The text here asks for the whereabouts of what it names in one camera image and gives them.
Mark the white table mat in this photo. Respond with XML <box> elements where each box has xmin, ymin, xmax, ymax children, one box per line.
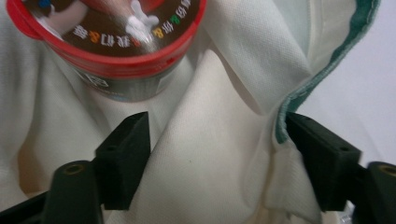
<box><xmin>294</xmin><ymin>0</ymin><xmax>396</xmax><ymax>171</ymax></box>

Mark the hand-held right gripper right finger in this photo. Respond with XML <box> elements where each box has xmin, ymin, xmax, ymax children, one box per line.
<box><xmin>284</xmin><ymin>111</ymin><xmax>362</xmax><ymax>213</ymax></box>

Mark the red lidded can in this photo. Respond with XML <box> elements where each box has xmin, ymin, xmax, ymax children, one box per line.
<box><xmin>5</xmin><ymin>0</ymin><xmax>208</xmax><ymax>104</ymax></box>

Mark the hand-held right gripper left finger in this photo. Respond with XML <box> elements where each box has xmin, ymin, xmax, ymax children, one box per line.
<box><xmin>92</xmin><ymin>110</ymin><xmax>152</xmax><ymax>212</ymax></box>

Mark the white canvas tote bag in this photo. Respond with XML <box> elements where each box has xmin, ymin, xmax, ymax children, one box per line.
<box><xmin>0</xmin><ymin>0</ymin><xmax>383</xmax><ymax>224</ymax></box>

